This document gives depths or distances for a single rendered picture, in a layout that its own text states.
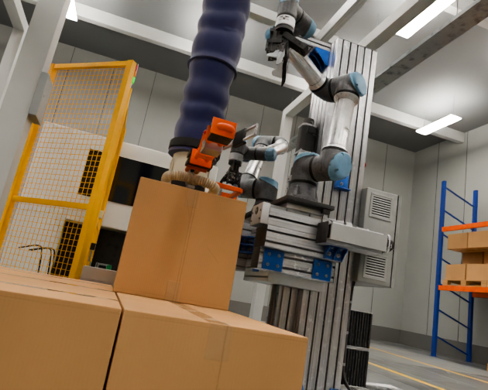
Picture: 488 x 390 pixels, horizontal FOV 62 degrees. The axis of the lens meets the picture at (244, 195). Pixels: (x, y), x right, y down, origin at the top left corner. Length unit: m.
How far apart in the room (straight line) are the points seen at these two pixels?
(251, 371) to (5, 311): 0.48
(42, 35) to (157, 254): 2.09
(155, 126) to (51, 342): 10.94
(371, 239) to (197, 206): 0.74
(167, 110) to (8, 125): 9.12
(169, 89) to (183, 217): 10.73
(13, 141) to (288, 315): 1.98
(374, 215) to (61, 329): 1.61
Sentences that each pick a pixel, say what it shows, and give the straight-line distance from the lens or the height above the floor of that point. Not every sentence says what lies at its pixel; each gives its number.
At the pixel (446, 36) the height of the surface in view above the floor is 4.57.
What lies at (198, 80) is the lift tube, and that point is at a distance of 1.90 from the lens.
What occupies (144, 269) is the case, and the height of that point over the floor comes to 0.63.
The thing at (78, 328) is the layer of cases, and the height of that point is 0.50.
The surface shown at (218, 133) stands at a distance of 1.21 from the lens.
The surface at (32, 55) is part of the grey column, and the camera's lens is 3.13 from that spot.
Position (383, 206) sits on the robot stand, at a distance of 2.16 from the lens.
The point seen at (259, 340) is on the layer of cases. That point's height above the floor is 0.52.
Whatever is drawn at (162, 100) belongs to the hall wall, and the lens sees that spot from 11.95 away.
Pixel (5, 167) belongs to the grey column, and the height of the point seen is 1.10.
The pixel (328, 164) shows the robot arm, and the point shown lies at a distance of 1.74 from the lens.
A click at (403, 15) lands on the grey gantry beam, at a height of 3.10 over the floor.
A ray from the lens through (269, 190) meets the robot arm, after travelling 2.27.
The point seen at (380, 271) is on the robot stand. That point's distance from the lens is 2.11.
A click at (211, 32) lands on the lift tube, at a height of 1.72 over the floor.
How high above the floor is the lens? 0.61
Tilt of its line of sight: 13 degrees up
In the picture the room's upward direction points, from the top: 10 degrees clockwise
